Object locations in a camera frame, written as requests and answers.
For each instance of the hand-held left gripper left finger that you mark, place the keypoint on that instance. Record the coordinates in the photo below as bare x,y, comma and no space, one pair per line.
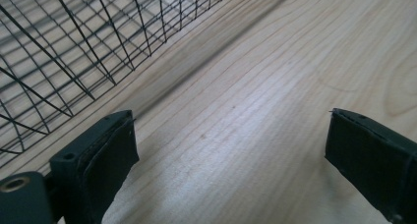
98,165

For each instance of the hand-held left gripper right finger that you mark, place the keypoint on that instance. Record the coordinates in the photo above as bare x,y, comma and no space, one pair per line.
370,158

